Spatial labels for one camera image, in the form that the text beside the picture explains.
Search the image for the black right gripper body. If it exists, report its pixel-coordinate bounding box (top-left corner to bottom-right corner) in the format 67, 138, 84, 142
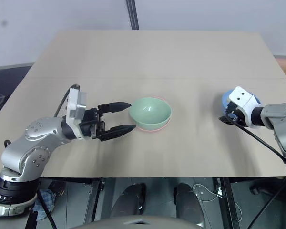
225, 101, 245, 125

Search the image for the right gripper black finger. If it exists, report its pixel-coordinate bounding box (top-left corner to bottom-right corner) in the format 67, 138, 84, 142
218, 116, 239, 126

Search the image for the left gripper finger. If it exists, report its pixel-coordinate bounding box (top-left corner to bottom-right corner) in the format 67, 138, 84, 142
97, 102, 132, 114
100, 125, 136, 142

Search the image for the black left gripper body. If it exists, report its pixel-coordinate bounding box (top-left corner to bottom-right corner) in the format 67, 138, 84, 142
79, 107, 106, 140

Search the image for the blue bowl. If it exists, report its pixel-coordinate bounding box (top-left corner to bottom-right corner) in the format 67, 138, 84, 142
221, 89, 263, 120

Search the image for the pink bowl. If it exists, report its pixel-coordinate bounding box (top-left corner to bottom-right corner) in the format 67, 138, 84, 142
135, 96, 173, 133

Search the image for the green bowl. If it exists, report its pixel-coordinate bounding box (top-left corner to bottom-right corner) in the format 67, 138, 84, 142
129, 96, 172, 130

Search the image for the black chair caster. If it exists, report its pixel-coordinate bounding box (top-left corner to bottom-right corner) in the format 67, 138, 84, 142
249, 183, 274, 197

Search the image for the blue checkered cloth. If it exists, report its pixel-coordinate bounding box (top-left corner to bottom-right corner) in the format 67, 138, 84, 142
35, 187, 57, 221

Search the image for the grey robot torso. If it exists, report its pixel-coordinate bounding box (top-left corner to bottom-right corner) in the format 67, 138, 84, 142
72, 215, 207, 229

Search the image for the dark rounded shape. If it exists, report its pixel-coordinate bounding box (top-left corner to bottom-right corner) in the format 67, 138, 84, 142
173, 182, 206, 225

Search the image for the black ribbed pole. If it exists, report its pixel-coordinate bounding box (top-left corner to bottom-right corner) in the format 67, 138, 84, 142
125, 0, 140, 31

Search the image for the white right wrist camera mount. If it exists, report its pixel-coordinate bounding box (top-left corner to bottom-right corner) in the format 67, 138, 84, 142
227, 86, 263, 127

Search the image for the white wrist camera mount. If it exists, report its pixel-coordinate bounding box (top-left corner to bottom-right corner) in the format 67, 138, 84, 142
65, 88, 88, 139
227, 86, 263, 127

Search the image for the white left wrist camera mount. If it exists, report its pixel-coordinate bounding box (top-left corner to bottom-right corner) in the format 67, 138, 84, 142
65, 88, 88, 139

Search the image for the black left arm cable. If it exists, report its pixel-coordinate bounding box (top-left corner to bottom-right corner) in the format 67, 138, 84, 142
54, 83, 81, 118

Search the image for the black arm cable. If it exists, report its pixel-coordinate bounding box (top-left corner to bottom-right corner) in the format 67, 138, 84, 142
238, 123, 286, 229
54, 83, 81, 118

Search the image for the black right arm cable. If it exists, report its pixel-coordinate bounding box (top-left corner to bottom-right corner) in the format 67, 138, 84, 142
238, 123, 286, 229

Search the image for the thin white cable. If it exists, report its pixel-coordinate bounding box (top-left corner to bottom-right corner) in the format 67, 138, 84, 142
192, 183, 243, 224

